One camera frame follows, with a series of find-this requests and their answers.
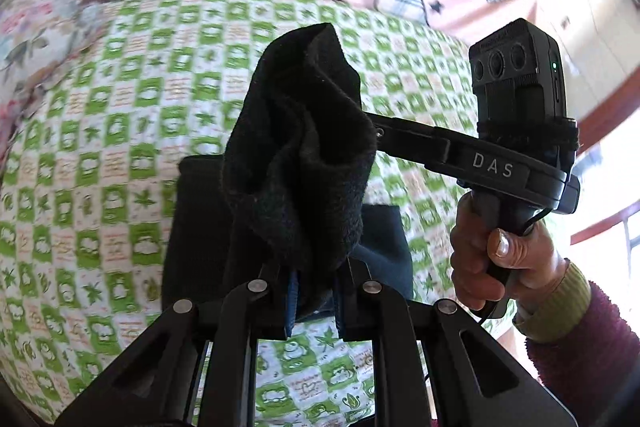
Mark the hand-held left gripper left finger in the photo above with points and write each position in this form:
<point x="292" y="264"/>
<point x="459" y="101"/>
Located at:
<point x="292" y="302"/>

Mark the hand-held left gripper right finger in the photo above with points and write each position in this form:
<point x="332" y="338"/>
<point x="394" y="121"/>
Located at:
<point x="342" y="307"/>

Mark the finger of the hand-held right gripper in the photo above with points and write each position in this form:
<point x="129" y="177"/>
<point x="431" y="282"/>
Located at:
<point x="405" y="134"/>

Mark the black pants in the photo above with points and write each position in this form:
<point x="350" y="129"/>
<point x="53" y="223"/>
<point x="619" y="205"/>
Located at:
<point x="300" y="157"/>

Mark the person's right forearm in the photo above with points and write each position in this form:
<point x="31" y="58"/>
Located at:
<point x="590" y="342"/>

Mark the person's right hand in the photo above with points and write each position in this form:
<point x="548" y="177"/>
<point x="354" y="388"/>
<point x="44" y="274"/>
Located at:
<point x="540" y="257"/>

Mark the red framed window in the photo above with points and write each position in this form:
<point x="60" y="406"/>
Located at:
<point x="600" y="229"/>

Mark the green checked bed sheet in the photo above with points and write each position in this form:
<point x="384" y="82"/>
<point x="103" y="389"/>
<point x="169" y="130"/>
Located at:
<point x="100" y="157"/>

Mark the floral ruffled pillow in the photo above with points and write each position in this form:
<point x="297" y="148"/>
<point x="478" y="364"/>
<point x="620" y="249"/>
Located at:
<point x="30" y="37"/>

